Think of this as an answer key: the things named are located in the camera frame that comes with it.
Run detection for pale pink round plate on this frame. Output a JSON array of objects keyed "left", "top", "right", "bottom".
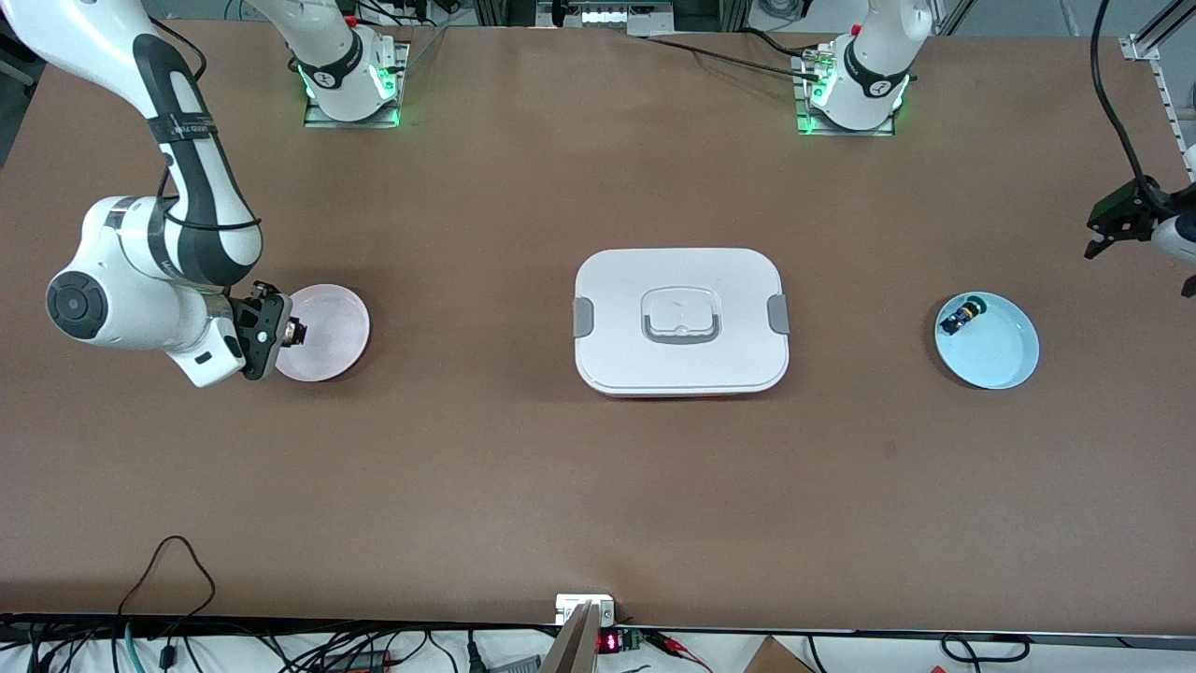
[{"left": 276, "top": 283, "right": 372, "bottom": 383}]

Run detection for light blue round plate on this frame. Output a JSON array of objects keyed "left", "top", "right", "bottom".
[{"left": 934, "top": 292, "right": 1040, "bottom": 391}]

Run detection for small white box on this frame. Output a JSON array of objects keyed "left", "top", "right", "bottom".
[{"left": 555, "top": 594, "right": 617, "bottom": 627}]

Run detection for white lidded container box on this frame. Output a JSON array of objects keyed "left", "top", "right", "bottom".
[{"left": 572, "top": 248, "right": 791, "bottom": 399}]

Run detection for grey metal bar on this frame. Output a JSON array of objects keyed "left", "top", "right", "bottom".
[{"left": 540, "top": 602, "right": 601, "bottom": 673}]

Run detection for white power strip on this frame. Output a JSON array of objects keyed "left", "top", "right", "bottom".
[{"left": 579, "top": 0, "right": 676, "bottom": 36}]

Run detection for red clip leads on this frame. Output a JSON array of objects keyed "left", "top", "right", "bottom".
[{"left": 649, "top": 630, "right": 713, "bottom": 672}]

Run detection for brown cardboard piece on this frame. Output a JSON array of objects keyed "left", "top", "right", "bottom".
[{"left": 742, "top": 637, "right": 816, "bottom": 673}]

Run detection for aluminium extrusion frame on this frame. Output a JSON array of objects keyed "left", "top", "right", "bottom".
[{"left": 1126, "top": 0, "right": 1196, "bottom": 188}]

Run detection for green blue switch module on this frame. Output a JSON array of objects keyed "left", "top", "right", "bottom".
[{"left": 939, "top": 295, "right": 989, "bottom": 337}]

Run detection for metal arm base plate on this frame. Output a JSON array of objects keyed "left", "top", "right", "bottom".
[
  {"left": 303, "top": 42, "right": 412, "bottom": 129},
  {"left": 792, "top": 51, "right": 898, "bottom": 137}
]

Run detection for black looped thin cable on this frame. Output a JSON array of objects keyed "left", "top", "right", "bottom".
[{"left": 117, "top": 535, "right": 218, "bottom": 623}]

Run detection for black coiled cable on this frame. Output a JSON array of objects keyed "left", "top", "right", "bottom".
[{"left": 939, "top": 633, "right": 1032, "bottom": 666}]

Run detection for black cable to arm base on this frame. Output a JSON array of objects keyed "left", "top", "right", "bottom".
[{"left": 645, "top": 28, "right": 828, "bottom": 80}]

